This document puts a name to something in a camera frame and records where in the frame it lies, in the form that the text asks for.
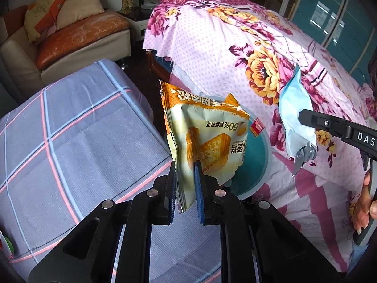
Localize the clear green snack wrapper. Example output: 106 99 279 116
0 232 14 259

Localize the black side table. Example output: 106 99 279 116
118 0 160 42

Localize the teal plastic basin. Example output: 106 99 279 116
211 95 276 201

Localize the cartoon print pillow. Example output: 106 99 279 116
24 0 67 43

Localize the cream sofa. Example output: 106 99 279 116
1 6 131 103

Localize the beige pillow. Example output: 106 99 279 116
56 0 105 30

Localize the light blue foil wrapper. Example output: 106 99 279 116
279 65 317 175

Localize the orange sofa cushion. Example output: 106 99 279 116
37 10 130 70

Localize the person's right hand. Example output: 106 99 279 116
352 170 377 234

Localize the pink floral quilt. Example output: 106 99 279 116
144 0 376 272

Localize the teal wardrobe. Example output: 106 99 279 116
291 0 376 85

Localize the grey plaid bed sheet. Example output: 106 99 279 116
1 59 172 282

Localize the yellow cake snack bag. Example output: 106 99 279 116
160 82 250 212

